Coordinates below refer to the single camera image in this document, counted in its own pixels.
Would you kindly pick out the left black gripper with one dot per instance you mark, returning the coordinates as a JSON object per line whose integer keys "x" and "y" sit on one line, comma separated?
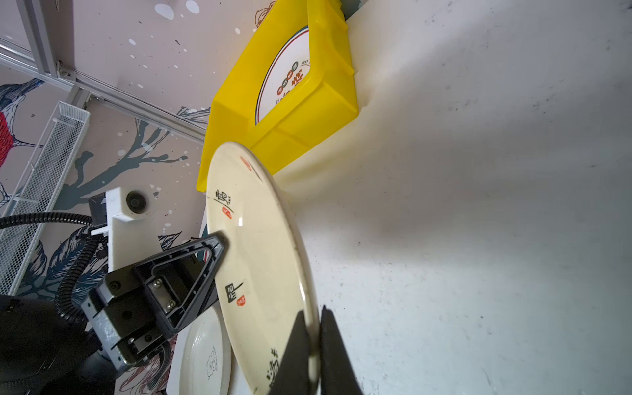
{"x": 128, "y": 311}

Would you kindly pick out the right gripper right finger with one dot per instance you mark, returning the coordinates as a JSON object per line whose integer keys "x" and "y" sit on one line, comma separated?
{"x": 337, "y": 375}

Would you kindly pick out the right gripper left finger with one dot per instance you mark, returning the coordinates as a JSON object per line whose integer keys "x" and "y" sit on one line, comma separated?
{"x": 292, "y": 377}

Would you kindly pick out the cream floral plate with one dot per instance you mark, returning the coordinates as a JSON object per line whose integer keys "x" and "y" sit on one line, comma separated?
{"x": 265, "y": 279}

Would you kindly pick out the plain cream plate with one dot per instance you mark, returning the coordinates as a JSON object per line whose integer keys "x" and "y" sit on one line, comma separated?
{"x": 206, "y": 361}

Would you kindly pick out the white plate red characters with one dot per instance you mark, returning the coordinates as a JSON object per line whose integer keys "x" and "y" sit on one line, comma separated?
{"x": 290, "y": 66}

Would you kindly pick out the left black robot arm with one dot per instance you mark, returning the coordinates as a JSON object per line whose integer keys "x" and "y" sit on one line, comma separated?
{"x": 48, "y": 347}

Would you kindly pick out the yellow plastic bin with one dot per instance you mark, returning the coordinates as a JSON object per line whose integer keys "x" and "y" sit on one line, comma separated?
{"x": 321, "y": 104}

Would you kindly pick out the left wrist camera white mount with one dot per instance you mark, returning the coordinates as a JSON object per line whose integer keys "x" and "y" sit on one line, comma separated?
{"x": 124, "y": 217}

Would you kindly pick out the white wire mesh shelf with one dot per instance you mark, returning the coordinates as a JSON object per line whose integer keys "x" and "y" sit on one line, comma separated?
{"x": 38, "y": 189}

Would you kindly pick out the aluminium frame rail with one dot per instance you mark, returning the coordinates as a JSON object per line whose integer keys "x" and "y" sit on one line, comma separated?
{"x": 49, "y": 54}

